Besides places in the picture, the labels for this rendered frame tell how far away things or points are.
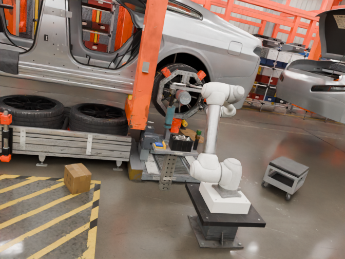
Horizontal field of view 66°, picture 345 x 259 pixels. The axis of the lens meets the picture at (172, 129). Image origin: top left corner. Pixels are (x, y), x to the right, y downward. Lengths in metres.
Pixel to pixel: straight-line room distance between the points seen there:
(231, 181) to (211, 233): 0.45
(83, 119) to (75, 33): 2.17
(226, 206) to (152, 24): 1.63
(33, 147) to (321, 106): 4.02
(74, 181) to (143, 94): 1.00
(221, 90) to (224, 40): 1.34
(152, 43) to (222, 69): 1.12
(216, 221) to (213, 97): 0.89
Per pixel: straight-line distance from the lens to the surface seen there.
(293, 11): 10.60
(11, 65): 3.16
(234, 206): 2.11
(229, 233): 2.30
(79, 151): 2.85
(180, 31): 3.12
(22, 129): 2.83
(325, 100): 4.74
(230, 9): 9.54
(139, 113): 2.63
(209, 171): 1.99
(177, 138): 2.51
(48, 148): 2.87
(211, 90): 2.02
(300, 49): 8.19
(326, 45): 6.28
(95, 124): 2.85
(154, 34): 2.53
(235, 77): 3.43
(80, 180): 2.48
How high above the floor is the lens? 1.43
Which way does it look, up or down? 18 degrees down
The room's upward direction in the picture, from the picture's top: 12 degrees clockwise
